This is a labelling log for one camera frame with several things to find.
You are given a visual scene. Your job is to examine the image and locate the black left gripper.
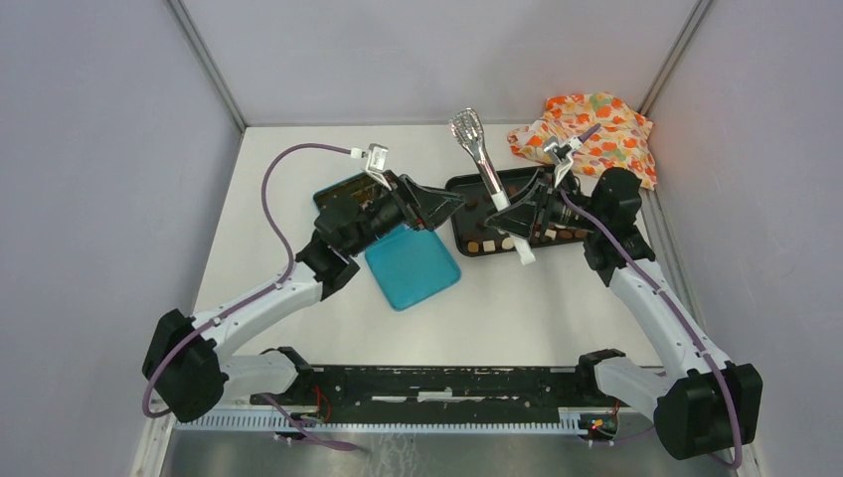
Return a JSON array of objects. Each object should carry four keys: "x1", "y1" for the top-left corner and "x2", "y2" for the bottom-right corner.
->
[{"x1": 347, "y1": 170, "x2": 467, "y2": 256}]

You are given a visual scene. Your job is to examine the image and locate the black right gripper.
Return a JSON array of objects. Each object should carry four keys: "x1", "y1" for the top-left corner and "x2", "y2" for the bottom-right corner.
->
[{"x1": 485, "y1": 168, "x2": 605, "y2": 239}]

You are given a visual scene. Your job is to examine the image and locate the steel tongs with white handle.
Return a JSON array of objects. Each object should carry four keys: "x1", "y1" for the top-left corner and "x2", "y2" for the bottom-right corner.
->
[{"x1": 449, "y1": 107, "x2": 536, "y2": 265}]

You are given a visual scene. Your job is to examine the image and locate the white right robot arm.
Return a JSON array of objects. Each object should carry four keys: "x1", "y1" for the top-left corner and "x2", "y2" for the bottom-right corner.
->
[{"x1": 485, "y1": 168, "x2": 762, "y2": 469}]

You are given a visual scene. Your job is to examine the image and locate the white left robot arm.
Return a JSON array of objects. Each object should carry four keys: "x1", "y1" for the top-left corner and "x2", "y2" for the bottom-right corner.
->
[{"x1": 142, "y1": 171, "x2": 465, "y2": 422}]

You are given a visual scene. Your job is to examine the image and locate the black chocolate tray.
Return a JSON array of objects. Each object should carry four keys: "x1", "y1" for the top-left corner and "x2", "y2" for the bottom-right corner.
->
[{"x1": 445, "y1": 166, "x2": 593, "y2": 257}]

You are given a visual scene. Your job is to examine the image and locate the teal chocolate tin box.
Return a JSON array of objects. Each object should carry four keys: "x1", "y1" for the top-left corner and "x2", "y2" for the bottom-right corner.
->
[{"x1": 312, "y1": 173, "x2": 387, "y2": 216}]

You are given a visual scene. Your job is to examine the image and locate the teal tin lid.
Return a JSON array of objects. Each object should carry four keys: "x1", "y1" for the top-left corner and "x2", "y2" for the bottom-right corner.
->
[{"x1": 364, "y1": 226, "x2": 461, "y2": 311}]

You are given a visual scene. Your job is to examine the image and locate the floral orange cloth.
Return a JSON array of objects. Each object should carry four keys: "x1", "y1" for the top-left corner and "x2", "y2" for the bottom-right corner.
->
[{"x1": 507, "y1": 92, "x2": 658, "y2": 190}]

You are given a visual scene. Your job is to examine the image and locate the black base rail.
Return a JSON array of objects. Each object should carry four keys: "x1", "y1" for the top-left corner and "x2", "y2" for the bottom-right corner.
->
[{"x1": 249, "y1": 365, "x2": 620, "y2": 426}]

